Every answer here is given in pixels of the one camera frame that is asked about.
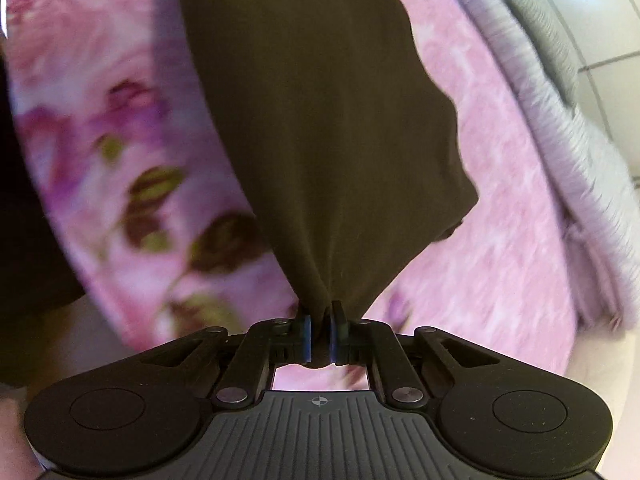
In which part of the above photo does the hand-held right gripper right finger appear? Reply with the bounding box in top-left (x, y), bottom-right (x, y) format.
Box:
top-left (329, 300), bottom-right (497, 408)

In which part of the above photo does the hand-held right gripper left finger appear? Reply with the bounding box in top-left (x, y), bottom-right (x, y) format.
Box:
top-left (142, 312), bottom-right (314, 409)

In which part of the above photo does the dark grey garment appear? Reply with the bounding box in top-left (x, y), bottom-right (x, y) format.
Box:
top-left (177, 0), bottom-right (481, 319)

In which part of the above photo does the pink floral blanket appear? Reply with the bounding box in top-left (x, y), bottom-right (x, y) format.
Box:
top-left (0, 0), bottom-right (594, 392)

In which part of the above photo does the rolled white quilt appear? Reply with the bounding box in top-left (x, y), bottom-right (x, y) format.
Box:
top-left (425, 0), bottom-right (640, 334)

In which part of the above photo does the grey pillow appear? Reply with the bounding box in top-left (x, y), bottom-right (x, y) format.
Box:
top-left (495, 0), bottom-right (584, 109)

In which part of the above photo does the white wardrobe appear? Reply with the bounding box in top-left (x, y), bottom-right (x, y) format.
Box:
top-left (560, 0), bottom-right (640, 182)

